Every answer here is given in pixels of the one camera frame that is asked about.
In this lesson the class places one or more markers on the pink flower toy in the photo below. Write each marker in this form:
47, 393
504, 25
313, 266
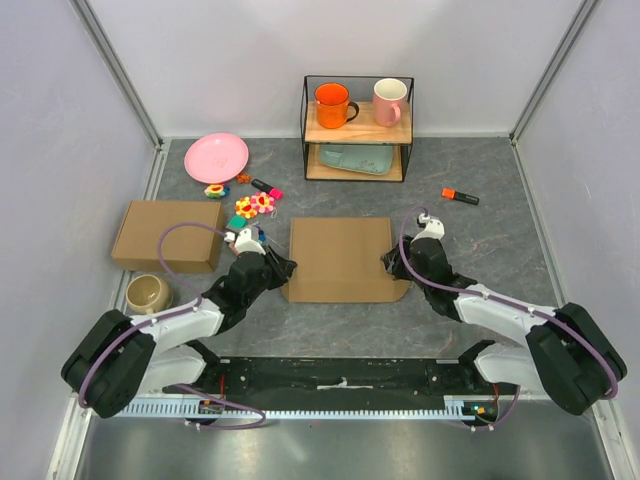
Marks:
263, 203

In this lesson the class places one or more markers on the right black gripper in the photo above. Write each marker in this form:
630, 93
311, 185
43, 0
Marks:
392, 261

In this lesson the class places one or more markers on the pink mug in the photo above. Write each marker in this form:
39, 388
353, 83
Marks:
389, 97

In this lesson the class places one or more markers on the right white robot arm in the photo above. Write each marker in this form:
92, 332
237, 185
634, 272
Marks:
560, 351

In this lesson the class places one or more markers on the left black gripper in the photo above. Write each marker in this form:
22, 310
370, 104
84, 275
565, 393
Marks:
282, 268

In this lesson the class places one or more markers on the beige cup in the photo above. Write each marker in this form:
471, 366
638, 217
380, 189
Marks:
147, 294

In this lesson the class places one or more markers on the brown cardboard box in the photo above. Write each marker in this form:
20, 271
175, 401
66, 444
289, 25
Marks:
180, 234
339, 261

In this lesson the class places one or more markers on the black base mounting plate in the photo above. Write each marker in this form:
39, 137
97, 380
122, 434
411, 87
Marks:
272, 383

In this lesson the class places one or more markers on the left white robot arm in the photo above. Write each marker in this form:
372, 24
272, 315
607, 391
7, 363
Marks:
124, 356

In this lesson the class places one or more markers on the closed brown cardboard box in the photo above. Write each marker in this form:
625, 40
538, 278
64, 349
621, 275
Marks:
180, 234

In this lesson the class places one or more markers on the black wire wooden shelf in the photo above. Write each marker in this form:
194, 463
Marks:
363, 130

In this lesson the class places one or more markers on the light green tray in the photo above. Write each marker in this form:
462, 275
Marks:
367, 159

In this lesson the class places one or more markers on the orange black highlighter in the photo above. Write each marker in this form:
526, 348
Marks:
455, 195

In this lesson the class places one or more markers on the pink plate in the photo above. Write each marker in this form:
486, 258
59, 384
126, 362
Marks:
216, 158

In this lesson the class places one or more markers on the rainbow flower toy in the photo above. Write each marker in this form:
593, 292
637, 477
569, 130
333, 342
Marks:
260, 235

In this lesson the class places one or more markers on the grey slotted cable duct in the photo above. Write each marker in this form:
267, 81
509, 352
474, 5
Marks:
195, 408

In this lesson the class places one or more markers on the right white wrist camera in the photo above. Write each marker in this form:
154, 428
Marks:
429, 227

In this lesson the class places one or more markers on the orange mug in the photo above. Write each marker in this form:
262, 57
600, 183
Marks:
333, 105

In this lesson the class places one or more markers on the pink black highlighter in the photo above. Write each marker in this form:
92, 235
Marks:
267, 188

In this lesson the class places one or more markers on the orange yellow flower toy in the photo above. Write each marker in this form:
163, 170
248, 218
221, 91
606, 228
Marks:
244, 208

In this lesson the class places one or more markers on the small orange flower toy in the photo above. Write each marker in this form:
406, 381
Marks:
243, 178

